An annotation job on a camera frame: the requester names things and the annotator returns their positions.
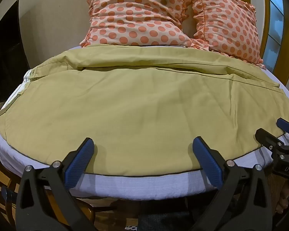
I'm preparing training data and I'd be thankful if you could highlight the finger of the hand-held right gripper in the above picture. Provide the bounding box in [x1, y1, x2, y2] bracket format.
[276, 118, 289, 136]
[255, 128, 289, 151]

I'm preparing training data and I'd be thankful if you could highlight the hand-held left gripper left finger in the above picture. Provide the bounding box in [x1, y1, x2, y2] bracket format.
[16, 138, 95, 231]

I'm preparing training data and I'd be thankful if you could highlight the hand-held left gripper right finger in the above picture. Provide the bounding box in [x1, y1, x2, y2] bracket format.
[190, 136, 274, 231]

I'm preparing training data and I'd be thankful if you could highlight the yellow-green blanket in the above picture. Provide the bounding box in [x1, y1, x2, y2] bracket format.
[0, 44, 289, 177]

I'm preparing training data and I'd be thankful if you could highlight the person's right hand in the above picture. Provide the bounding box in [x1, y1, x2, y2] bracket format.
[267, 173, 289, 214]

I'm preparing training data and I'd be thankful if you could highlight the person's leg in dark jeans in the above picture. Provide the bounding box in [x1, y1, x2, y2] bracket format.
[135, 197, 195, 231]

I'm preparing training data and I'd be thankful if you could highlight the small orange polka-dot pillow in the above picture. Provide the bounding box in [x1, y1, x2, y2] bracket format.
[190, 0, 267, 70]

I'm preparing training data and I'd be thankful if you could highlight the large orange polka-dot pillow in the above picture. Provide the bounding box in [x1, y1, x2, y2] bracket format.
[79, 0, 201, 50]

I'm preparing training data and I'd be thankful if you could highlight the wooden bed frame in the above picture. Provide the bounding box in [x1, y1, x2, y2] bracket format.
[0, 94, 140, 231]

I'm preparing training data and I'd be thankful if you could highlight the window with yellow frame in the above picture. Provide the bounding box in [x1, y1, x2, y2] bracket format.
[262, 0, 289, 87]

